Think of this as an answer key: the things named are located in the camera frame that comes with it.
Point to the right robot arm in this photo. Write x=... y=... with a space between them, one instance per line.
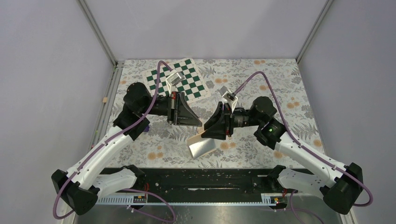
x=337 y=184

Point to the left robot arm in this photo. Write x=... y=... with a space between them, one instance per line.
x=81 y=186

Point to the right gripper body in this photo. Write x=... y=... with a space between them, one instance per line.
x=228 y=110

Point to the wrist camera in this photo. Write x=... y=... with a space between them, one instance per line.
x=229 y=97
x=174 y=78

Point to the beige card holder wallet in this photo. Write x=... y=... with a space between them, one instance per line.
x=199 y=146

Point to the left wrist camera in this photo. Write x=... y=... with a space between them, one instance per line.
x=174 y=78

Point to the white slotted cable duct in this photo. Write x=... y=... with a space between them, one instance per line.
x=141 y=200

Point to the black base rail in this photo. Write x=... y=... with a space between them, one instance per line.
x=213 y=184

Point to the green white chessboard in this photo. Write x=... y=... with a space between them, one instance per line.
x=193 y=87

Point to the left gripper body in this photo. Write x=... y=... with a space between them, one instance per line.
x=172 y=108

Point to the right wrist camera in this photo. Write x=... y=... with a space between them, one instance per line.
x=229 y=97

